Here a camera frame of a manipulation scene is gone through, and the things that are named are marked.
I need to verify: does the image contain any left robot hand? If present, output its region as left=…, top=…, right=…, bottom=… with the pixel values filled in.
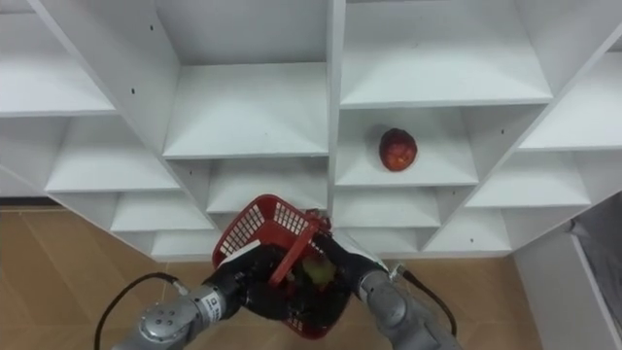
left=205, top=244, right=293, bottom=321

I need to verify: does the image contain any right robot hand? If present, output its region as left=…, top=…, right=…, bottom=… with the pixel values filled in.
left=310, top=231, right=388, bottom=312

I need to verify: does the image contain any green fruit soft toy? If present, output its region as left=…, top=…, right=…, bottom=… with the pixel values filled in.
left=300, top=257, right=337, bottom=288

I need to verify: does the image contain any red plastic basket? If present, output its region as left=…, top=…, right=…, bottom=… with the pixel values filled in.
left=211, top=193, right=352, bottom=340

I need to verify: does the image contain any red apple soft toy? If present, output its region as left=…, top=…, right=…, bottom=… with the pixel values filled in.
left=378, top=127, right=419, bottom=173

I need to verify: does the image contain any white shelf unit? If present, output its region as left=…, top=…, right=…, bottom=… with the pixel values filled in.
left=0, top=0, right=622, bottom=263

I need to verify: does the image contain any white cabinet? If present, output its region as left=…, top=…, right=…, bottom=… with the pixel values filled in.
left=512, top=192, right=622, bottom=350

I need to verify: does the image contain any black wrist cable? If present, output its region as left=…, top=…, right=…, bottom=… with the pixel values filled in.
left=93, top=271, right=190, bottom=350
left=391, top=264, right=459, bottom=337

